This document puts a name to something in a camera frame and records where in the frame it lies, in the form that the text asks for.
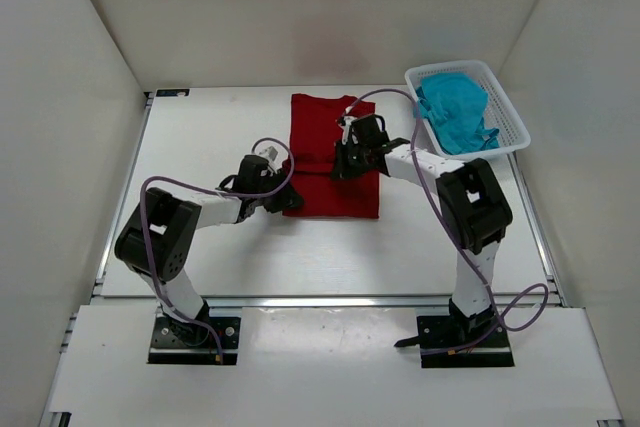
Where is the red t shirt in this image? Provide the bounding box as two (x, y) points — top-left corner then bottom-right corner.
(283, 93), (380, 220)

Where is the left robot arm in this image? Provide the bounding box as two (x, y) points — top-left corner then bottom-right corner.
(114, 149), (304, 351)

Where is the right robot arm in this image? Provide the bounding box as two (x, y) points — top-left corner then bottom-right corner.
(330, 114), (513, 355)

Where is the teal t shirt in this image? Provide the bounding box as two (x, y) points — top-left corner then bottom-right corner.
(416, 72), (500, 155)

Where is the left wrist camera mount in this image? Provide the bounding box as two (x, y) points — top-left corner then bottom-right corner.
(257, 145), (278, 164)

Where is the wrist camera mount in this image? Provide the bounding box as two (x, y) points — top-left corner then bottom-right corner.
(257, 145), (278, 164)
(337, 115), (357, 146)

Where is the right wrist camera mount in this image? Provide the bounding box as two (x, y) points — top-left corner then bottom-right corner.
(337, 115), (357, 146)

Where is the aluminium front rail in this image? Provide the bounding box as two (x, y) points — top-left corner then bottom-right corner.
(206, 295), (449, 308)

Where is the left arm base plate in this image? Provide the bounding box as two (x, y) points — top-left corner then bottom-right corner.
(147, 309), (242, 366)

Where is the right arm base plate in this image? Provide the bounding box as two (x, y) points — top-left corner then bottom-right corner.
(417, 315), (515, 369)

